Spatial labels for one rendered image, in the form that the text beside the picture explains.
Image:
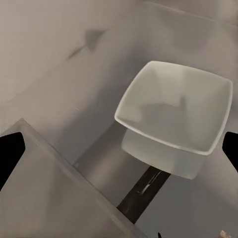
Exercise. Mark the bowl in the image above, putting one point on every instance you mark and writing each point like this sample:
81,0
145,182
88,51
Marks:
177,105

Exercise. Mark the drop in sink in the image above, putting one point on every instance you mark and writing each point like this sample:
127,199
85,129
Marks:
46,197

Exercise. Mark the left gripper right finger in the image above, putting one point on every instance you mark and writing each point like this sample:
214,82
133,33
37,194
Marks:
230,148

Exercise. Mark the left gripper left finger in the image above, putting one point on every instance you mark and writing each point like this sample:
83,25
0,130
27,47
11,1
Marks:
12,147

